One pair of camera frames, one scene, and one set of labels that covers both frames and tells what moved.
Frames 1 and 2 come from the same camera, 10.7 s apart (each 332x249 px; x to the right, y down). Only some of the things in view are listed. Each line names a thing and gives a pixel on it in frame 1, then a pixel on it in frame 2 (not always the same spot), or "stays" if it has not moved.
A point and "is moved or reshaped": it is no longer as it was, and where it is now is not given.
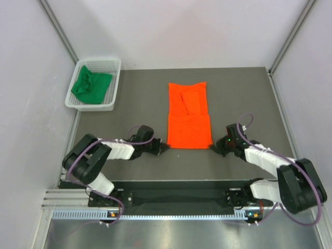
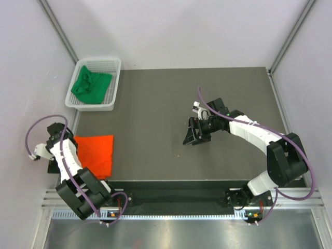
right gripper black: (218, 147) to (191, 137)
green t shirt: (91, 87) stays
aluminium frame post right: (293, 36) stays
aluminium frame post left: (58, 29) stays
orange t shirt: (189, 123) is moved or reshaped
